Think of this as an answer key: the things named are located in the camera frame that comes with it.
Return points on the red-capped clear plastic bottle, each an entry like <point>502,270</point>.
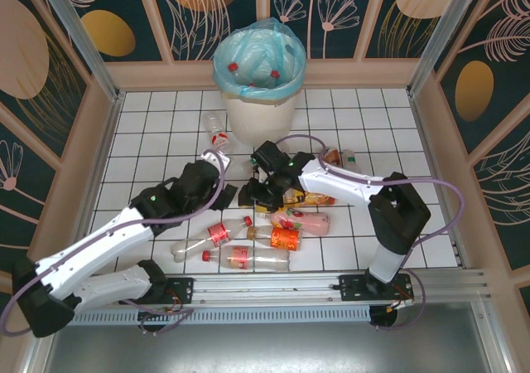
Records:
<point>217,234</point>
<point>248,258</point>
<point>233,67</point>
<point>274,74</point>
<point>250,85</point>

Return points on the orange label drink bottle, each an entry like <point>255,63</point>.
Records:
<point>283,238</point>

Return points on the pink drink bottle white cap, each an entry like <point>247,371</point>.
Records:
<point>306,222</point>

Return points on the yellow snack packet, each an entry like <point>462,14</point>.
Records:
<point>314,200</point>

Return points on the clear bottle red white label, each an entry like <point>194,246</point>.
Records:
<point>215,130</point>

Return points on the clear bottle with green cap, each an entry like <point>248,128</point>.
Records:
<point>351,161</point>

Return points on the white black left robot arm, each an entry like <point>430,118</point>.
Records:
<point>91,244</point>

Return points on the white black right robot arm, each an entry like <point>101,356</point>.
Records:
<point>339,182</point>

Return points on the cream plastic waste bin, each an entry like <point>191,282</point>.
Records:
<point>261,120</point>

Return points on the white trash bin, blue liner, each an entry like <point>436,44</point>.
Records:
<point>256,58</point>

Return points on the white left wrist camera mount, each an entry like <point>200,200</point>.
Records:
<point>213,157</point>

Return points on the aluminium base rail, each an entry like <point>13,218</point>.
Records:
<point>269,288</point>

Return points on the aluminium side rail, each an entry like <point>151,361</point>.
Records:
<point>108,141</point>
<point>432,166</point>

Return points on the aluminium corner post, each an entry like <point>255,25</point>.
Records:
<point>78,37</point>
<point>441,37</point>

